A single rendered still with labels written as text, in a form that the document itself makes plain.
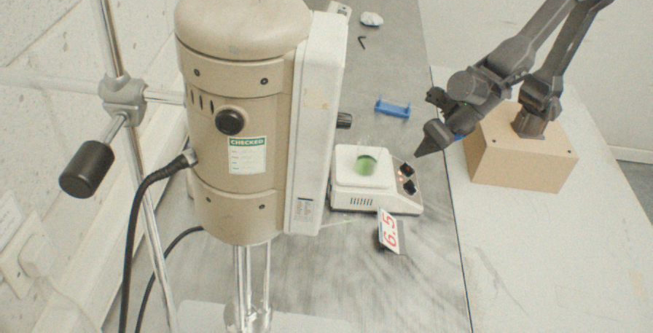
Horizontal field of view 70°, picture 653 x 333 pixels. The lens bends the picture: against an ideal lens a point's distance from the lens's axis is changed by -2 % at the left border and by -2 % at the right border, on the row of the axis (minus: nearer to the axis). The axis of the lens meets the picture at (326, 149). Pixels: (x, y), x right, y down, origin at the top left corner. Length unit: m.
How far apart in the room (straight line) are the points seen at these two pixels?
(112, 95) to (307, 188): 0.18
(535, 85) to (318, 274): 0.61
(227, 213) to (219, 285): 0.48
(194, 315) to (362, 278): 0.31
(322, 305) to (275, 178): 0.51
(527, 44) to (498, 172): 0.34
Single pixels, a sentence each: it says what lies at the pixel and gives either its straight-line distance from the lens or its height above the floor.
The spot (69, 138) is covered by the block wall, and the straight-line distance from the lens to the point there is 0.79.
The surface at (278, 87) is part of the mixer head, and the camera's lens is 0.35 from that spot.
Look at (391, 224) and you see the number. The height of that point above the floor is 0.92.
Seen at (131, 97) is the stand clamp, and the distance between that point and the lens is 0.43.
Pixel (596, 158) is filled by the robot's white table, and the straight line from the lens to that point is 1.45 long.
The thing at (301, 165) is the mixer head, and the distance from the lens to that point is 0.40.
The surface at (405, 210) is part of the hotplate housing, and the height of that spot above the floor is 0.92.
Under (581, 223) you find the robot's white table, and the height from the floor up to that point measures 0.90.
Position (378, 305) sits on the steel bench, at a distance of 0.91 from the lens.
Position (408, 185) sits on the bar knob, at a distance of 1.04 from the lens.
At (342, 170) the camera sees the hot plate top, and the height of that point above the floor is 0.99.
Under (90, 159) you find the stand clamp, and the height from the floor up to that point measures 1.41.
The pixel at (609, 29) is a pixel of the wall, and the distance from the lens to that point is 2.67.
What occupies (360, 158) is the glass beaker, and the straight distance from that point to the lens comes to 0.95.
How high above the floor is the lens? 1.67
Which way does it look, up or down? 41 degrees down
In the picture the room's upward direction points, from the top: 8 degrees clockwise
